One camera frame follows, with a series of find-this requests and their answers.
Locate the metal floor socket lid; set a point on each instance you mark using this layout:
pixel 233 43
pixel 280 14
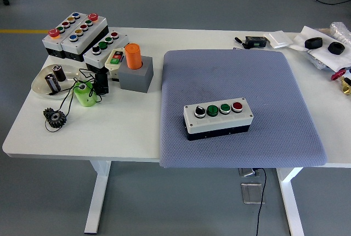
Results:
pixel 251 193

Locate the black metal gear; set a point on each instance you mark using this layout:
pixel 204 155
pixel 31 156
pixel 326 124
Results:
pixel 56 118

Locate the grey-blue textured mat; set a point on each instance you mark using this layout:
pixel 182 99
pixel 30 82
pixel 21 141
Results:
pixel 214 77

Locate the orange cylinder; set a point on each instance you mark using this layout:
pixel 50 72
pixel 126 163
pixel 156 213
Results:
pixel 133 56

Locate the metal floor socket plate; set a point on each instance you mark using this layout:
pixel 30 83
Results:
pixel 246 172

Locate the five-button box with mushroom button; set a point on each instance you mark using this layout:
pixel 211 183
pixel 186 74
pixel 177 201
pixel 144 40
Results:
pixel 50 41
pixel 90 28

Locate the clear plastic bag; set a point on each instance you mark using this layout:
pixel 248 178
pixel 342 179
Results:
pixel 318 61

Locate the white table leg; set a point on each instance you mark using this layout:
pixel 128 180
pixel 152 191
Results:
pixel 96 197
pixel 293 205

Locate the four-button control box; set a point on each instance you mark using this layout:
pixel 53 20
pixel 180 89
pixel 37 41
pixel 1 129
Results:
pixel 91 57
pixel 219 122

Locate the clear shallow dish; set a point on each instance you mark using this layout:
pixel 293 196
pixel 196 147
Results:
pixel 39 83

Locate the green plastic cylinder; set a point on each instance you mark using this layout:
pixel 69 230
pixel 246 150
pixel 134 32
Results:
pixel 85 96

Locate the black box with green label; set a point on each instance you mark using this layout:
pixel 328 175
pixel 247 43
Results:
pixel 255 41

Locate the small black device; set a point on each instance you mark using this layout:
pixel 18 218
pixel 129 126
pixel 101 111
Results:
pixel 102 82

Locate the yellow floor tape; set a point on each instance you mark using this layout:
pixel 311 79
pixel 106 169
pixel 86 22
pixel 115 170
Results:
pixel 22 31

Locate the beige red-green switch box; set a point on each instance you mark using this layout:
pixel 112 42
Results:
pixel 115 57

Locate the grey square block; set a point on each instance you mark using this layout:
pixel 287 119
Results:
pixel 135 78

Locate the black cylindrical capacitor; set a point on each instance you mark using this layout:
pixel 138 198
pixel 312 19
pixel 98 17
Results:
pixel 59 73
pixel 52 83

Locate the small black tool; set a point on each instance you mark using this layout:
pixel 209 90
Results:
pixel 239 40

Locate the white foam sheet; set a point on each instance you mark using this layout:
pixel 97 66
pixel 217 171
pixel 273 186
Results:
pixel 329 60

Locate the clear bubble wrap bag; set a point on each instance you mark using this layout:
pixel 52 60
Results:
pixel 341 31

